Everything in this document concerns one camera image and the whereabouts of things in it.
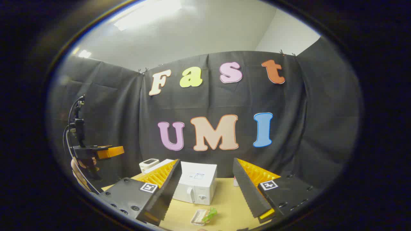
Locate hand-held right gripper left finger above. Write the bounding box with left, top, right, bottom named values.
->
left=96, top=159, right=182, bottom=227

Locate white toaster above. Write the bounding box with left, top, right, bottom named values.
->
left=139, top=158, right=160, bottom=174

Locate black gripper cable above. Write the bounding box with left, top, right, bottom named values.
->
left=63, top=96, right=101, bottom=194

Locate white bread slice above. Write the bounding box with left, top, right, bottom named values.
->
left=193, top=210, right=207, bottom=224

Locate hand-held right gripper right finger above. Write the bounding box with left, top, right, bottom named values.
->
left=233, top=158, right=317, bottom=224

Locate black backdrop cloth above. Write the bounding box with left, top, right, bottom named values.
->
left=48, top=37, right=363, bottom=196

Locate white rectangular dish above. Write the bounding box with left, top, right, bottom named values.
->
left=190, top=209, right=211, bottom=227

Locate white microwave oven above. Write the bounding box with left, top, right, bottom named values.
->
left=143, top=159, right=217, bottom=206

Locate green lettuce leaf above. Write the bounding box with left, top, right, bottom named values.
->
left=202, top=207, right=218, bottom=222

